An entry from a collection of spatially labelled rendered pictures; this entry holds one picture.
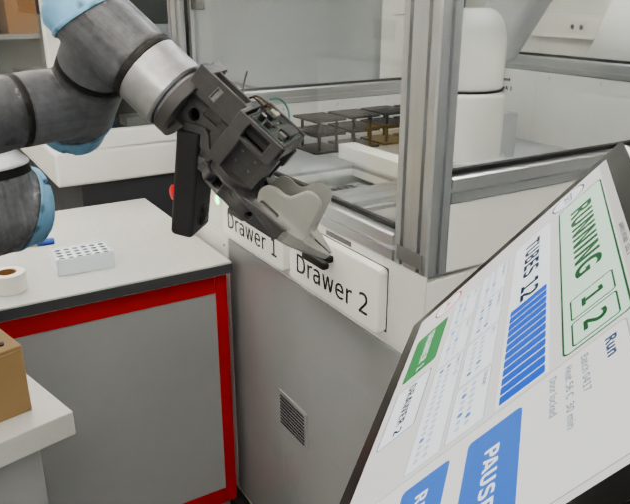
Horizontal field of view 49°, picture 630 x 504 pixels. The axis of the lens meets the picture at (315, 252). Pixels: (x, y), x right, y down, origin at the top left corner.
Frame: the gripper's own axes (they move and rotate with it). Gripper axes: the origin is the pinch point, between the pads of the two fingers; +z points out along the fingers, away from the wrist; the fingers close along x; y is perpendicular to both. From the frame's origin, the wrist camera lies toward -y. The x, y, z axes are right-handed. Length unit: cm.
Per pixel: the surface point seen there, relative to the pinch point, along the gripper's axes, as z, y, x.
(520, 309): 14.8, 13.7, -10.0
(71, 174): -67, -89, 106
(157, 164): -54, -78, 126
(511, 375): 14.8, 13.4, -20.3
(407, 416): 14.8, 1.3, -13.1
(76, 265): -36, -71, 57
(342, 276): 6.5, -22.1, 44.3
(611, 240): 14.8, 22.4, -11.1
